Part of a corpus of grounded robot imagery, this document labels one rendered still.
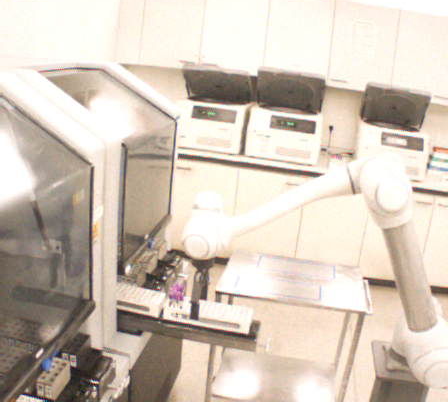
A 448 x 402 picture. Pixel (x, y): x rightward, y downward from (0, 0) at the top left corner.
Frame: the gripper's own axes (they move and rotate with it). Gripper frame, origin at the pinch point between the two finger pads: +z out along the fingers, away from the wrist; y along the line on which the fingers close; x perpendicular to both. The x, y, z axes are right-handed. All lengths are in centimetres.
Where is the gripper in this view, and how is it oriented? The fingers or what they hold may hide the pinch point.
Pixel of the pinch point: (198, 307)
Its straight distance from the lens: 184.5
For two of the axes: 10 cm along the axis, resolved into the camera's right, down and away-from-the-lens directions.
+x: -9.8, -1.4, 1.3
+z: -1.0, 9.6, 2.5
